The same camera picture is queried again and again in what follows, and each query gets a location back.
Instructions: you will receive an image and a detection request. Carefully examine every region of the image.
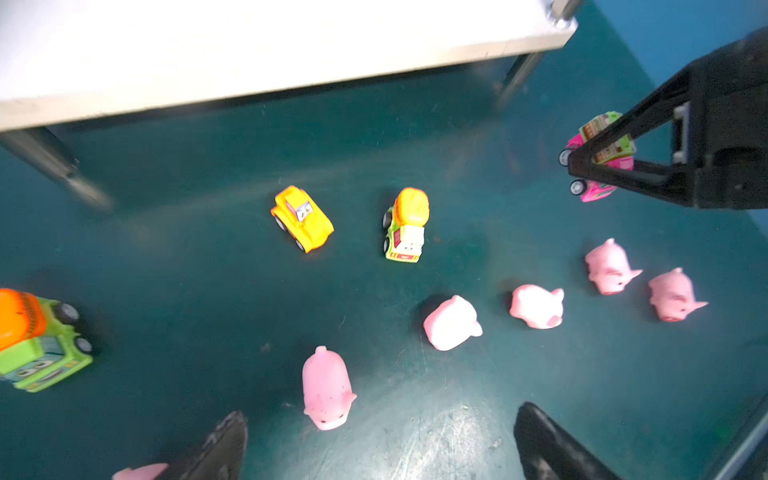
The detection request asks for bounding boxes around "orange yellow toy car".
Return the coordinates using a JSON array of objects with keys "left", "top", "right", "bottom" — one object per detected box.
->
[{"left": 270, "top": 185, "right": 334, "bottom": 253}]

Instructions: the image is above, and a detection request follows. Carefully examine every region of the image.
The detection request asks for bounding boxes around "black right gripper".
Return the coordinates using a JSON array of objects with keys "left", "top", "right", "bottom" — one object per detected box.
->
[{"left": 567, "top": 27, "right": 767, "bottom": 210}]

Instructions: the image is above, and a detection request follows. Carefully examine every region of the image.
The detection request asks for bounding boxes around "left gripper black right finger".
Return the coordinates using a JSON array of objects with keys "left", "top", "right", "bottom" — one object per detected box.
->
[{"left": 514, "top": 402, "right": 618, "bottom": 480}]

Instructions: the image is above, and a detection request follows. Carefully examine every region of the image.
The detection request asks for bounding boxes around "pink toy pig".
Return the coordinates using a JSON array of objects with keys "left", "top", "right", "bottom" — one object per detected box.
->
[
  {"left": 423, "top": 295, "right": 483, "bottom": 351},
  {"left": 111, "top": 463, "right": 168, "bottom": 480},
  {"left": 510, "top": 284, "right": 565, "bottom": 330},
  {"left": 648, "top": 267, "right": 708, "bottom": 322},
  {"left": 585, "top": 238, "right": 642, "bottom": 295},
  {"left": 302, "top": 346, "right": 357, "bottom": 431}
]

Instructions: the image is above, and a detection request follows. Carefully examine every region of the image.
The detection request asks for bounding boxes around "white two-tier shelf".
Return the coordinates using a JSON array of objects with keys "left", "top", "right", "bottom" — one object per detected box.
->
[{"left": 1, "top": 1, "right": 578, "bottom": 208}]

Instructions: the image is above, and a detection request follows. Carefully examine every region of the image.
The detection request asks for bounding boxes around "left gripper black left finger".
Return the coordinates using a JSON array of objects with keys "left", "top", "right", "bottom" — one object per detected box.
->
[{"left": 158, "top": 411, "right": 248, "bottom": 480}]

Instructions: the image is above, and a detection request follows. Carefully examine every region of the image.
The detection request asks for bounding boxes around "pink green toy truck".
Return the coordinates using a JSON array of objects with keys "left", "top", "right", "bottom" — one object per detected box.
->
[{"left": 558, "top": 111, "right": 637, "bottom": 203}]

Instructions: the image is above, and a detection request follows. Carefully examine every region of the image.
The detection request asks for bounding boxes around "aluminium cage frame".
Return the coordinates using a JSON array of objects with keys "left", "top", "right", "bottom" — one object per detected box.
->
[{"left": 706, "top": 396, "right": 768, "bottom": 480}]

